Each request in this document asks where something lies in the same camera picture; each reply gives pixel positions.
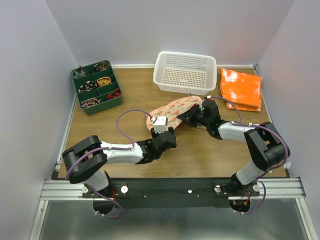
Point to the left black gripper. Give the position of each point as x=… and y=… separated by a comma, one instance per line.
x=154, y=135

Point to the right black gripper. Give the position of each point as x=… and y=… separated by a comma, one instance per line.
x=188, y=117

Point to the pink floral laundry bag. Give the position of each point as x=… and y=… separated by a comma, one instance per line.
x=173, y=109

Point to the white plastic basket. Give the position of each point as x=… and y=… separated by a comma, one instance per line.
x=186, y=73

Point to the orange white cloth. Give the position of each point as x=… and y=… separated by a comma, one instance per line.
x=243, y=90

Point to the green compartment tray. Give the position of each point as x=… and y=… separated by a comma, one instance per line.
x=108, y=89

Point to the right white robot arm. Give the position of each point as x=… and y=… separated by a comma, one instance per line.
x=267, y=149

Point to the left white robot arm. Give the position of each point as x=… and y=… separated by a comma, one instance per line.
x=84, y=159

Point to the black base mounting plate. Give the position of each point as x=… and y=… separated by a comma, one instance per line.
x=178, y=192

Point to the black floral scrunchie bottom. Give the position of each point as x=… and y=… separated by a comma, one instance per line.
x=90, y=102

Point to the black floral scrunchie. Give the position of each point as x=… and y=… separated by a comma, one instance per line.
x=101, y=66
x=90, y=102

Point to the black white dotted scrunchie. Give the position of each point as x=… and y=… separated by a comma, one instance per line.
x=86, y=87

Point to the black floral scrunchie top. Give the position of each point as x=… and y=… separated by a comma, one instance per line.
x=101, y=66

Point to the grey item in tray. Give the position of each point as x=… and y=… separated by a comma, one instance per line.
x=78, y=73

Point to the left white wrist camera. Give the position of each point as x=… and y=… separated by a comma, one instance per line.
x=160, y=125

